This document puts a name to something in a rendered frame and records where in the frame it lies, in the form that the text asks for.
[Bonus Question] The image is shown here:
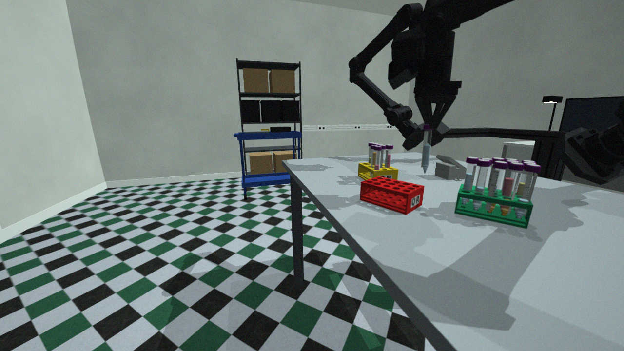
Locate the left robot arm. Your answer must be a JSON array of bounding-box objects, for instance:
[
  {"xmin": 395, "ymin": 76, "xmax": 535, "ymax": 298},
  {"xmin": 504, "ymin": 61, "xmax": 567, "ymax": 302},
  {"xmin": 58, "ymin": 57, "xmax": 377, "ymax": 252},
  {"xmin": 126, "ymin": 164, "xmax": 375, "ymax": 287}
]
[{"xmin": 388, "ymin": 0, "xmax": 624, "ymax": 177}]

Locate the green tube rack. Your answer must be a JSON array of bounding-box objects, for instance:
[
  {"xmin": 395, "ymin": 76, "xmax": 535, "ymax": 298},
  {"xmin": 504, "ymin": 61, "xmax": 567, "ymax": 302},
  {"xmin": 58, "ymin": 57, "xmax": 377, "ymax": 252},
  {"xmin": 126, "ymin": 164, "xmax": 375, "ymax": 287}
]
[{"xmin": 454, "ymin": 184, "xmax": 533, "ymax": 229}]

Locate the yellow tube rack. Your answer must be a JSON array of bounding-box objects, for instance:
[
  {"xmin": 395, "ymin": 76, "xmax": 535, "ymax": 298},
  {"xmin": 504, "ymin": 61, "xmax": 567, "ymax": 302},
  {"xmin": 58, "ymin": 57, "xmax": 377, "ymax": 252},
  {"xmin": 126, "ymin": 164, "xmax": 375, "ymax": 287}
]
[{"xmin": 358, "ymin": 162, "xmax": 398, "ymax": 180}]

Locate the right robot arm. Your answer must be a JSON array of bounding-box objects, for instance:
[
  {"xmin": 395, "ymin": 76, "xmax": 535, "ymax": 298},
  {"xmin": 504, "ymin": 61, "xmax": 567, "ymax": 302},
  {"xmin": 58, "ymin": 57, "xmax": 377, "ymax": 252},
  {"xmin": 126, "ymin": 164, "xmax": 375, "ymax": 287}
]
[{"xmin": 348, "ymin": 3, "xmax": 424, "ymax": 139}]

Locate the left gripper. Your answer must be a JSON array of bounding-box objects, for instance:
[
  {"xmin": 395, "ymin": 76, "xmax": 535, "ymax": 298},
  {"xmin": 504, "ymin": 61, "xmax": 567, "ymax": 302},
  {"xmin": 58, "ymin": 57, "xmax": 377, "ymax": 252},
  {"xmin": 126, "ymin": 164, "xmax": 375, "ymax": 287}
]
[{"xmin": 414, "ymin": 56, "xmax": 462, "ymax": 129}]

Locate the red tube rack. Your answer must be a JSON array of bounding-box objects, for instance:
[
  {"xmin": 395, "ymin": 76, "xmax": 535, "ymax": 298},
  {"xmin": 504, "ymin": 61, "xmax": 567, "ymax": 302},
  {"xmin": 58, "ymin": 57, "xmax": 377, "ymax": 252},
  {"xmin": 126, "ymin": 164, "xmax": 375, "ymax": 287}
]
[{"xmin": 360, "ymin": 176, "xmax": 424, "ymax": 215}]

